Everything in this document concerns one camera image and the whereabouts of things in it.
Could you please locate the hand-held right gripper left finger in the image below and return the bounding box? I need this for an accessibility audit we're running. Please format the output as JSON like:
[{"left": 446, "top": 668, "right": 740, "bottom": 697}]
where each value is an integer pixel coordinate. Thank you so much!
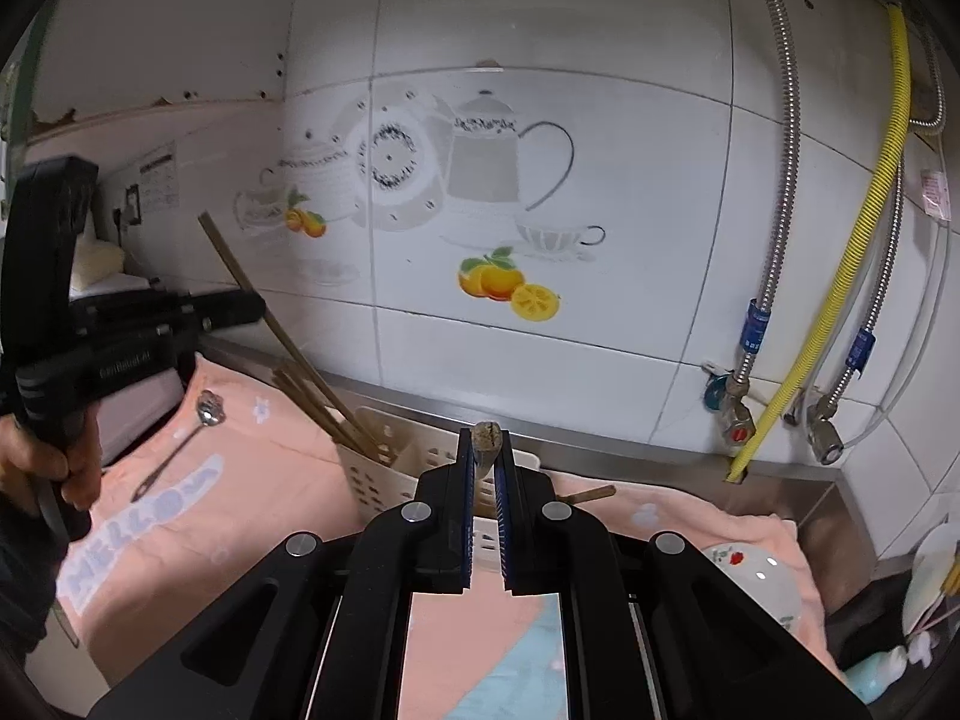
[{"left": 86, "top": 426, "right": 477, "bottom": 720}]

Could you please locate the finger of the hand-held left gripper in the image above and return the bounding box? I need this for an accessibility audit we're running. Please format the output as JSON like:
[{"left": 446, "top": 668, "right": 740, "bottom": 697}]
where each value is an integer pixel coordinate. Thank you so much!
[
  {"left": 75, "top": 320, "right": 203, "bottom": 358},
  {"left": 71, "top": 279, "right": 268, "bottom": 326}
]

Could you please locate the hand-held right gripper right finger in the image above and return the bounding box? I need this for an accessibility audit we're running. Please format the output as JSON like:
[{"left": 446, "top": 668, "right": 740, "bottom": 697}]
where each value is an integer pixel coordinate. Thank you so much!
[{"left": 491, "top": 427, "right": 875, "bottom": 720}]

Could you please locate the brown wooden chopstick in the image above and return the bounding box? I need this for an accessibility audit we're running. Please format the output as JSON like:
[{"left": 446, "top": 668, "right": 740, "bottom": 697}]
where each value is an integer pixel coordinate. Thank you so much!
[
  {"left": 471, "top": 421, "right": 502, "bottom": 477},
  {"left": 197, "top": 211, "right": 368, "bottom": 440},
  {"left": 559, "top": 484, "right": 617, "bottom": 508},
  {"left": 277, "top": 364, "right": 380, "bottom": 458},
  {"left": 271, "top": 371, "right": 372, "bottom": 458}
]

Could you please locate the cream plastic utensil holder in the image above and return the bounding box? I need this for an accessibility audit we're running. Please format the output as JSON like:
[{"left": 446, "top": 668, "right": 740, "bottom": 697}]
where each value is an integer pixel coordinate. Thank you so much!
[{"left": 334, "top": 405, "right": 542, "bottom": 578}]

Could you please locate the person's left forearm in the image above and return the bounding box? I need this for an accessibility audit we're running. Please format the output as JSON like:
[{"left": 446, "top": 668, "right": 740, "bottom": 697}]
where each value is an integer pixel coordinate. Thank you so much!
[{"left": 0, "top": 484, "right": 76, "bottom": 661}]

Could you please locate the person's left hand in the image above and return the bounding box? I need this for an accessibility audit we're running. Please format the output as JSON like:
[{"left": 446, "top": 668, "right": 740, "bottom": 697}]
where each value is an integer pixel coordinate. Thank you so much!
[{"left": 0, "top": 408, "right": 106, "bottom": 512}]

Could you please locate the cream small appliance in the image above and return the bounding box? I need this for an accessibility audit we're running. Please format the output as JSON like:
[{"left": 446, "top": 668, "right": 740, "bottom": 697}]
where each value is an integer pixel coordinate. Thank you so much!
[{"left": 71, "top": 236, "right": 125, "bottom": 282}]

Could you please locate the white microwave oven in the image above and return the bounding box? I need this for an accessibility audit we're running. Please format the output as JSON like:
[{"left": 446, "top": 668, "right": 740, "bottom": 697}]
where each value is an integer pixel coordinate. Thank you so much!
[{"left": 71, "top": 281, "right": 197, "bottom": 466}]

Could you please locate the metal spoon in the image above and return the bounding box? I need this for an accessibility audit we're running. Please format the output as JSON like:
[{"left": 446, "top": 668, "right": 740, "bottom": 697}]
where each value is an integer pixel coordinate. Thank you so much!
[{"left": 130, "top": 390, "right": 226, "bottom": 503}]

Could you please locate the peach printed towel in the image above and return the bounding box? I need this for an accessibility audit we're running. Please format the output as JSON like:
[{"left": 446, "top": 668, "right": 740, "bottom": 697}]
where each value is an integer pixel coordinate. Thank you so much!
[{"left": 52, "top": 356, "right": 826, "bottom": 720}]

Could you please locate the white cherry print plate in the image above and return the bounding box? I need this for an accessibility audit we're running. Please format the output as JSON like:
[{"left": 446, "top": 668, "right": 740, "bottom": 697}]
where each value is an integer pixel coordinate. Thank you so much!
[{"left": 701, "top": 544, "right": 800, "bottom": 635}]

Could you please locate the metal water valve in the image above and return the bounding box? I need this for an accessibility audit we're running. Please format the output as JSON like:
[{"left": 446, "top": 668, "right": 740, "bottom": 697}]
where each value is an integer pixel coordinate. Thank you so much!
[{"left": 784, "top": 390, "right": 848, "bottom": 466}]

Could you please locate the light blue plastic item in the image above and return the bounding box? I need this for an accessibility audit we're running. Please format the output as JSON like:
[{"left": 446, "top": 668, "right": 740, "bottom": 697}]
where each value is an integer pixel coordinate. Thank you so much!
[{"left": 844, "top": 641, "right": 938, "bottom": 706}]

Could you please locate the white dish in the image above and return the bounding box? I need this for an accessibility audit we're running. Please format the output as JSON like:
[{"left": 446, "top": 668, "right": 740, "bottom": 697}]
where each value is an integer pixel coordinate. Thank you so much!
[{"left": 900, "top": 521, "right": 960, "bottom": 638}]

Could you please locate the white thin tube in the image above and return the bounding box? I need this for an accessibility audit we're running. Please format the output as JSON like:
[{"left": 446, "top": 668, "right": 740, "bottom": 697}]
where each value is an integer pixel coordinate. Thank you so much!
[{"left": 840, "top": 217, "right": 957, "bottom": 455}]

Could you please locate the white wall notice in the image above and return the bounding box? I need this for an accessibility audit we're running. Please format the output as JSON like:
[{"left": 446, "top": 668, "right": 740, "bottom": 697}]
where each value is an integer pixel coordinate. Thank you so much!
[{"left": 139, "top": 142, "right": 181, "bottom": 215}]

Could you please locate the red handle water valve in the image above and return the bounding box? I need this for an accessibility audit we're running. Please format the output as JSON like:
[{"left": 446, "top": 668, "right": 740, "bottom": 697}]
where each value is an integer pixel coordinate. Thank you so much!
[{"left": 703, "top": 364, "right": 758, "bottom": 458}]

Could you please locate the steel braided hose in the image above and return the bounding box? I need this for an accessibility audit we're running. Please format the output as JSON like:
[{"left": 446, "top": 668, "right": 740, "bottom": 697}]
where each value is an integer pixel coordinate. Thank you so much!
[
  {"left": 817, "top": 45, "right": 947, "bottom": 413},
  {"left": 721, "top": 0, "right": 803, "bottom": 391}
]

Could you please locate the yellow corrugated hose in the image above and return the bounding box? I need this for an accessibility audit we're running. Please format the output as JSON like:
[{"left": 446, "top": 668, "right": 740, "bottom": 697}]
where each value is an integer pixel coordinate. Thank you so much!
[{"left": 727, "top": 0, "right": 912, "bottom": 485}]

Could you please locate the pink wall label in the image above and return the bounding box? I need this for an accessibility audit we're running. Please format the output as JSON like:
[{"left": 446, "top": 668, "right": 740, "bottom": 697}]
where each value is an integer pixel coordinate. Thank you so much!
[{"left": 921, "top": 171, "right": 953, "bottom": 222}]

